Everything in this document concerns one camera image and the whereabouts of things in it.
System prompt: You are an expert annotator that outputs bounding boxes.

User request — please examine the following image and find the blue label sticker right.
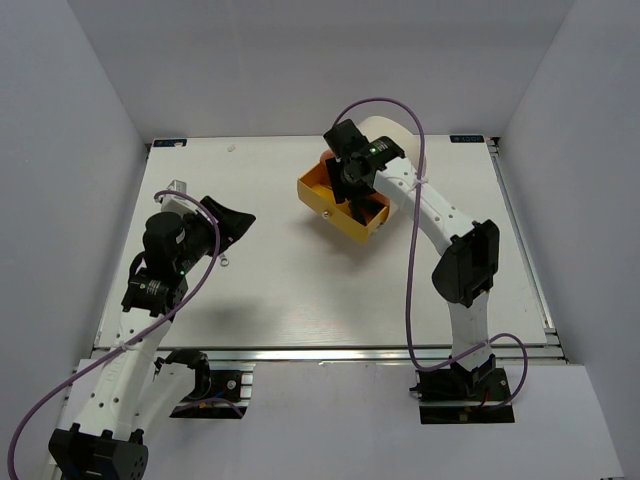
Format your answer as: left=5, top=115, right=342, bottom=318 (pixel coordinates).
left=449, top=135, right=485, bottom=144

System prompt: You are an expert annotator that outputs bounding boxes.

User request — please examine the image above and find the blue label sticker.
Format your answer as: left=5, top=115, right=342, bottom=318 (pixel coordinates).
left=152, top=139, right=187, bottom=148
left=449, top=135, right=485, bottom=144

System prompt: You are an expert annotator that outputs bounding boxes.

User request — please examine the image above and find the yellow drawer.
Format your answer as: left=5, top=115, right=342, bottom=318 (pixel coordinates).
left=296, top=161, right=394, bottom=244

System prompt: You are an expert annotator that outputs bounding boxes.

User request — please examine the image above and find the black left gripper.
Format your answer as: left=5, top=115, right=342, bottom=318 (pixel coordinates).
left=174, top=195, right=255, bottom=274

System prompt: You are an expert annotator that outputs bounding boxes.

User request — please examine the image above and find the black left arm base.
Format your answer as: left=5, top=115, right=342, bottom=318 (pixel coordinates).
left=164, top=349, right=253, bottom=419

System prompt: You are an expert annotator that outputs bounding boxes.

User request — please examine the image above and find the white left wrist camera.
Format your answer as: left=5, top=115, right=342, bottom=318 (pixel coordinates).
left=154, top=179, right=197, bottom=216

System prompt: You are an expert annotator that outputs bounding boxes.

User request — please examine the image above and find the cream round drawer cabinet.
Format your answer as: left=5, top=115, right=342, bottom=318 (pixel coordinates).
left=357, top=116, right=420, bottom=169

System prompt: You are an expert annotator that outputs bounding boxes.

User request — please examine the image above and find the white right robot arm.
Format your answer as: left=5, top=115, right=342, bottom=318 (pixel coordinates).
left=323, top=118, right=500, bottom=399

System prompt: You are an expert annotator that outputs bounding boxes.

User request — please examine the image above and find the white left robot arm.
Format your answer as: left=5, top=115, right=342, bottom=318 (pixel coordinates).
left=48, top=191, right=256, bottom=479

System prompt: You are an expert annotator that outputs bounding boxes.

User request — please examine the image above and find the blue label sticker left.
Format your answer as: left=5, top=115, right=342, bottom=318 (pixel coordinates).
left=152, top=139, right=187, bottom=148

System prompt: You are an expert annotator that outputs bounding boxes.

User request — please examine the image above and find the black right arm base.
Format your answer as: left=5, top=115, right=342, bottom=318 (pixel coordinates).
left=409, top=368, right=515, bottom=425

